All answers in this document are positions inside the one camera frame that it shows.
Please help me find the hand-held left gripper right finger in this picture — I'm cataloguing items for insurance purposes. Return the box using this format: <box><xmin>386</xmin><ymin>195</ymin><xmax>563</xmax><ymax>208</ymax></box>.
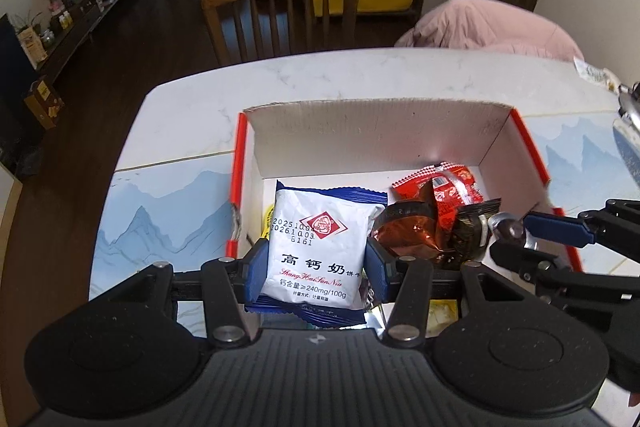
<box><xmin>364</xmin><ymin>237</ymin><xmax>546</xmax><ymax>342</ymax></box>

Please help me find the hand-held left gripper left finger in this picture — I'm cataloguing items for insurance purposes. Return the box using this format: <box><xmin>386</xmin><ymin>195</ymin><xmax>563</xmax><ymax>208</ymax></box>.
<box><xmin>87</xmin><ymin>239</ymin><xmax>273</xmax><ymax>348</ymax></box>

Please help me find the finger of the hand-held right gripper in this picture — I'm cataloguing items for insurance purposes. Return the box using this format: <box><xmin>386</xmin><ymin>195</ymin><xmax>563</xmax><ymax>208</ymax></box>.
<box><xmin>522</xmin><ymin>199</ymin><xmax>640</xmax><ymax>263</ymax></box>
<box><xmin>489</xmin><ymin>241</ymin><xmax>640</xmax><ymax>305</ymax></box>

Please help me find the dark red-brown foil packet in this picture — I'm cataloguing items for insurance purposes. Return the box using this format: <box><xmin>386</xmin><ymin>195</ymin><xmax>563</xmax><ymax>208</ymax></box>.
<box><xmin>372</xmin><ymin>179</ymin><xmax>463</xmax><ymax>268</ymax></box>

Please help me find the white blue-edged biscuit packet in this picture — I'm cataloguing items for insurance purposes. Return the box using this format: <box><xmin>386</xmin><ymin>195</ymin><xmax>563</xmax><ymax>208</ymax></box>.
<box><xmin>248</xmin><ymin>179</ymin><xmax>388</xmax><ymax>325</ymax></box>

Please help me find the black snack packet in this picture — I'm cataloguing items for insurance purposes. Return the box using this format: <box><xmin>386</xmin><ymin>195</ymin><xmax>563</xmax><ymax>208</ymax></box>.
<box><xmin>452</xmin><ymin>198</ymin><xmax>526</xmax><ymax>258</ymax></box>

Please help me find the cream-coloured snack packet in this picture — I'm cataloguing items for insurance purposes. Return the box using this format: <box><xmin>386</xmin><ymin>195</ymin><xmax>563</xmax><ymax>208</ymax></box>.
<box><xmin>427</xmin><ymin>299</ymin><xmax>460</xmax><ymax>335</ymax></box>

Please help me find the red snack packet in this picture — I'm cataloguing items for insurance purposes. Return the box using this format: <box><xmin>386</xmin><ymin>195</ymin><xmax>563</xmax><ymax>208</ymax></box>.
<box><xmin>390</xmin><ymin>162</ymin><xmax>485</xmax><ymax>228</ymax></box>

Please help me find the red cardboard box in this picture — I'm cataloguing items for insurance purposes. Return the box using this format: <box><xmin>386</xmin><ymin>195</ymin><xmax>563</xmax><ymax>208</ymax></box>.
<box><xmin>225</xmin><ymin>99</ymin><xmax>583</xmax><ymax>338</ymax></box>

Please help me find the blue mountain print table mat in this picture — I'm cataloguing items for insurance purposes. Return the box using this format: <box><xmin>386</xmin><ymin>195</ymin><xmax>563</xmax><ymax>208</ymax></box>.
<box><xmin>92</xmin><ymin>112</ymin><xmax>640</xmax><ymax>323</ymax></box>

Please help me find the silver desk lamp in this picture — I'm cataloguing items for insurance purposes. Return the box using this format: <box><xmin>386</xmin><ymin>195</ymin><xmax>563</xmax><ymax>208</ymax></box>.
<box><xmin>616</xmin><ymin>81</ymin><xmax>640</xmax><ymax>128</ymax></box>

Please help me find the printed paper leaflet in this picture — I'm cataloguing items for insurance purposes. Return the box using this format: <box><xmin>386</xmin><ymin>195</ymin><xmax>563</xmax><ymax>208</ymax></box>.
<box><xmin>574</xmin><ymin>59</ymin><xmax>621</xmax><ymax>90</ymax></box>

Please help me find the pink cloth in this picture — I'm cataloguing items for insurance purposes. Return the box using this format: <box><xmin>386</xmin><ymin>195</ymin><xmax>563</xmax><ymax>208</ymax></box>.
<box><xmin>395</xmin><ymin>0</ymin><xmax>585</xmax><ymax>62</ymax></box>

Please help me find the brown cardboard box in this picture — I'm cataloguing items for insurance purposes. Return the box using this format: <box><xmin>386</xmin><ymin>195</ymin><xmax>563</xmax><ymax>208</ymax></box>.
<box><xmin>24</xmin><ymin>77</ymin><xmax>65</xmax><ymax>130</ymax></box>

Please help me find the black cabinet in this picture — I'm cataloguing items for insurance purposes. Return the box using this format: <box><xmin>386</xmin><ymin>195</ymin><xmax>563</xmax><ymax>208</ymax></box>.
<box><xmin>0</xmin><ymin>14</ymin><xmax>38</xmax><ymax>180</ymax></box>

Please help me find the dark low television cabinet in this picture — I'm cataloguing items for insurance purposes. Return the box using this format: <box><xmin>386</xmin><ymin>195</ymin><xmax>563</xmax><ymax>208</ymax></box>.
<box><xmin>35</xmin><ymin>0</ymin><xmax>146</xmax><ymax>80</ymax></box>

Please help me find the kraft paper bag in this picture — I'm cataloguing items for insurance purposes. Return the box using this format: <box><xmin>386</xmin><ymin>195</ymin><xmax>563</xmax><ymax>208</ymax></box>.
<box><xmin>16</xmin><ymin>27</ymin><xmax>48</xmax><ymax>64</ymax></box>

